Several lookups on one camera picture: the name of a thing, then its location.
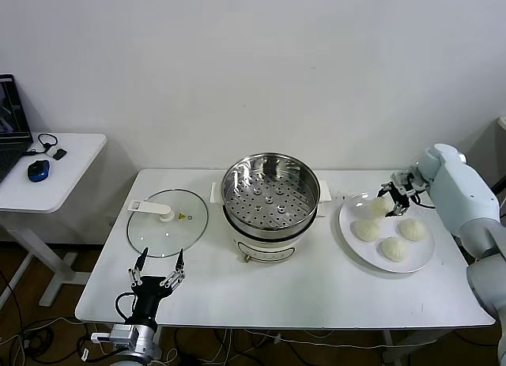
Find black looped cable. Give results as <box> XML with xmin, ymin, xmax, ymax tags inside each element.
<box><xmin>23</xmin><ymin>132</ymin><xmax>60</xmax><ymax>157</ymax></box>

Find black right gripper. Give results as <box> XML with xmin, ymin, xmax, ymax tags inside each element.
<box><xmin>376</xmin><ymin>182</ymin><xmax>416</xmax><ymax>219</ymax></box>

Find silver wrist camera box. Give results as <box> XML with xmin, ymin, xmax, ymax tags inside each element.
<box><xmin>91</xmin><ymin>323</ymin><xmax>138</xmax><ymax>346</ymax></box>
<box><xmin>390</xmin><ymin>168</ymin><xmax>414</xmax><ymax>185</ymax></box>

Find stainless steel steamer basket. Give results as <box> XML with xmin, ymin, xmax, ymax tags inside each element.
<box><xmin>210</xmin><ymin>153</ymin><xmax>332</xmax><ymax>229</ymax></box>

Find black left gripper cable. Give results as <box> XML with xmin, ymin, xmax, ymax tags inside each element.
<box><xmin>115</xmin><ymin>292</ymin><xmax>138</xmax><ymax>324</ymax></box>

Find white side table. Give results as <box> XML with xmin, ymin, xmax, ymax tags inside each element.
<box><xmin>0</xmin><ymin>132</ymin><xmax>108</xmax><ymax>308</ymax></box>

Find black laptop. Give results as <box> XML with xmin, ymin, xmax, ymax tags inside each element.
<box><xmin>0</xmin><ymin>73</ymin><xmax>35</xmax><ymax>185</ymax></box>

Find white round plate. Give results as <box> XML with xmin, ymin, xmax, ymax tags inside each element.
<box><xmin>338</xmin><ymin>191</ymin><xmax>436</xmax><ymax>274</ymax></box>

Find white electric cooker base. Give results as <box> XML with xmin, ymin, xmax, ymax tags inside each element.
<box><xmin>221</xmin><ymin>202</ymin><xmax>328</xmax><ymax>264</ymax></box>

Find white table leg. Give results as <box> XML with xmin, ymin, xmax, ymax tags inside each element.
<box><xmin>380</xmin><ymin>328</ymin><xmax>455</xmax><ymax>366</ymax></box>

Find glass lid white handle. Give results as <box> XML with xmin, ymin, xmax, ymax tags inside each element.
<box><xmin>126</xmin><ymin>188</ymin><xmax>210</xmax><ymax>258</ymax></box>

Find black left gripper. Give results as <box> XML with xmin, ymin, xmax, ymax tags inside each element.
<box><xmin>126</xmin><ymin>246</ymin><xmax>187</xmax><ymax>323</ymax></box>

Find black floor cable coil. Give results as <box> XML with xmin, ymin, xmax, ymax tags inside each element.
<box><xmin>21</xmin><ymin>317</ymin><xmax>90</xmax><ymax>361</ymax></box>

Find blue computer mouse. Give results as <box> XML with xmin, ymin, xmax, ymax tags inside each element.
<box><xmin>26</xmin><ymin>159</ymin><xmax>51</xmax><ymax>183</ymax></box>

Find white steamed baozi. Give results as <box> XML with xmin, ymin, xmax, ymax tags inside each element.
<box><xmin>380</xmin><ymin>237</ymin><xmax>408</xmax><ymax>262</ymax></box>
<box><xmin>351</xmin><ymin>218</ymin><xmax>383</xmax><ymax>243</ymax></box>
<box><xmin>369</xmin><ymin>197</ymin><xmax>392</xmax><ymax>217</ymax></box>
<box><xmin>398</xmin><ymin>218</ymin><xmax>426</xmax><ymax>242</ymax></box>

